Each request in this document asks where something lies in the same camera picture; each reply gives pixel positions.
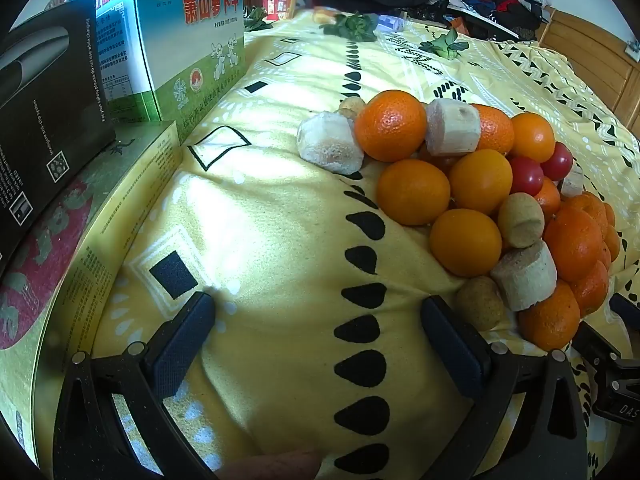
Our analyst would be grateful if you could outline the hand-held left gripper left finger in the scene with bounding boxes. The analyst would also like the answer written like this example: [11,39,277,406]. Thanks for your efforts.
[52,291,218,480]

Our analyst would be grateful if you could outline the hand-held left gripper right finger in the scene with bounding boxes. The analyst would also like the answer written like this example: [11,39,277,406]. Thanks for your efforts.
[400,296,588,480]

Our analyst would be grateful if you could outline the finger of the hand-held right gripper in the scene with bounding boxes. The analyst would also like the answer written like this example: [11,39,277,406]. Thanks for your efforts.
[572,321,626,361]
[607,292,640,318]

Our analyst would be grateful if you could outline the small brown potato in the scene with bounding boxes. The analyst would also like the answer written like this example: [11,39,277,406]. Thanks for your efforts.
[338,97,367,121]
[455,276,507,332]
[497,192,546,250]

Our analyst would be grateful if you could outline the cluster of red tomatoes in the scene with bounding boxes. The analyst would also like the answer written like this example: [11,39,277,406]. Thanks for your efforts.
[509,142,574,198]

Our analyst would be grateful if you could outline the pile of oranges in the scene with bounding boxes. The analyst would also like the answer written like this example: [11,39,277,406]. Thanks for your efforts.
[354,89,622,352]

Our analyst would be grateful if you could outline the person's left hand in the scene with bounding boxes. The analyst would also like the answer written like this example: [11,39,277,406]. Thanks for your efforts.
[215,449,324,480]

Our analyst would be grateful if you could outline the beige cut root chunk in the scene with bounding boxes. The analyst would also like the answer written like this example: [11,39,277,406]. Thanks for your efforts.
[296,111,366,176]
[425,98,481,157]
[560,167,587,198]
[490,240,558,312]

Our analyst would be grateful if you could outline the yellow patterned quilt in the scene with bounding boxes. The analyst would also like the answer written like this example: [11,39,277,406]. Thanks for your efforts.
[92,9,640,480]

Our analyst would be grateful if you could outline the flat yellow gift box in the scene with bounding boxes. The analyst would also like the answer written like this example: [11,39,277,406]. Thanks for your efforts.
[0,120,183,466]

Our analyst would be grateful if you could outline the wooden bed headboard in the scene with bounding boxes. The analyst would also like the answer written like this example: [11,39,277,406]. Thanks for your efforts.
[536,7,640,133]

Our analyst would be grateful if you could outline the black product box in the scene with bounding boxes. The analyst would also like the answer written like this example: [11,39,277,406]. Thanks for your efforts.
[0,0,117,273]

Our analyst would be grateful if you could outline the blue green carton box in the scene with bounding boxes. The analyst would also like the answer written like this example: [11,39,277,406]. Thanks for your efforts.
[67,0,247,143]

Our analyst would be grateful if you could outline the red instant noodle cup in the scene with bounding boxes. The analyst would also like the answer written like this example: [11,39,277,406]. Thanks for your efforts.
[261,0,300,22]

